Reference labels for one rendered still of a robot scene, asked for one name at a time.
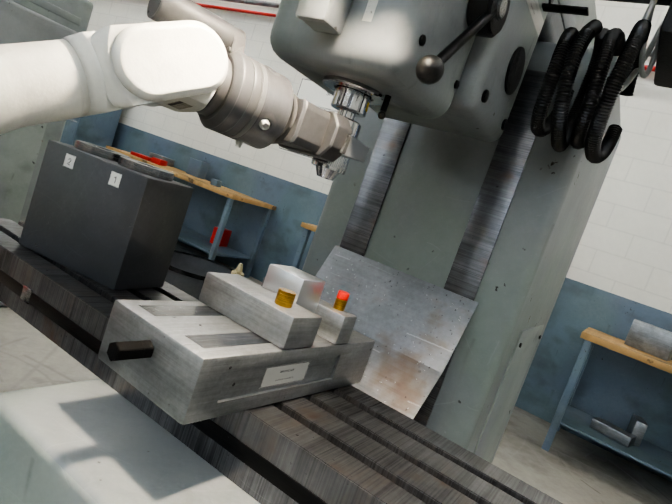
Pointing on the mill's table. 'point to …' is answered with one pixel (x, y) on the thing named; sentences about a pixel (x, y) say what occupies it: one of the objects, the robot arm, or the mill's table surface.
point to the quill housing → (380, 49)
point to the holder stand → (105, 215)
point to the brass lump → (285, 297)
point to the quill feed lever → (493, 15)
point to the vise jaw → (259, 310)
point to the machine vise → (228, 358)
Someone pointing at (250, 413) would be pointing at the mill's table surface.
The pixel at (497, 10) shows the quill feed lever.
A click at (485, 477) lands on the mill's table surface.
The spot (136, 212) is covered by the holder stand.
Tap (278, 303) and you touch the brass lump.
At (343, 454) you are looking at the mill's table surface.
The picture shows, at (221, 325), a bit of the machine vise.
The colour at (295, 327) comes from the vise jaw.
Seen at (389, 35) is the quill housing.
